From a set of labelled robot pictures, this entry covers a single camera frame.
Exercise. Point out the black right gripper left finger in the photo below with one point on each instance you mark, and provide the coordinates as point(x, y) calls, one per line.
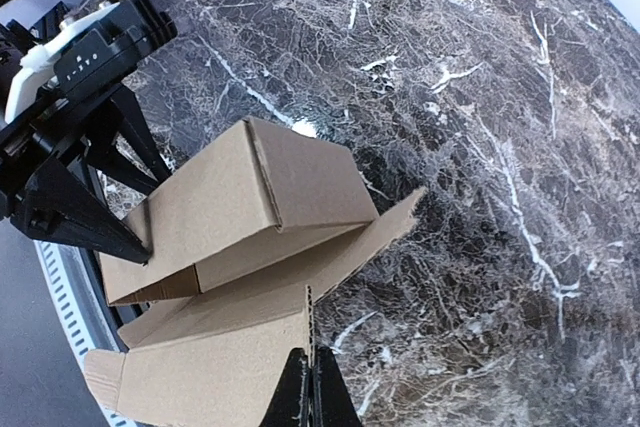
point(289, 405)

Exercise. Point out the white slotted cable duct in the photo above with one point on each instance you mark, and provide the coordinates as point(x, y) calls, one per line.
point(75, 296)

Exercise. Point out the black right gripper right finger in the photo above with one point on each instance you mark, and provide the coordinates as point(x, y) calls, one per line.
point(332, 405)

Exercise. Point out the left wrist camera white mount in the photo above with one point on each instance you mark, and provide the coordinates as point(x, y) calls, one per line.
point(88, 55)

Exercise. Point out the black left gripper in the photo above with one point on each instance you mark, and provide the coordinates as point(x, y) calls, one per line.
point(46, 200)

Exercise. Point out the brown cardboard box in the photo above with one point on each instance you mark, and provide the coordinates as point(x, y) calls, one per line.
point(246, 236)

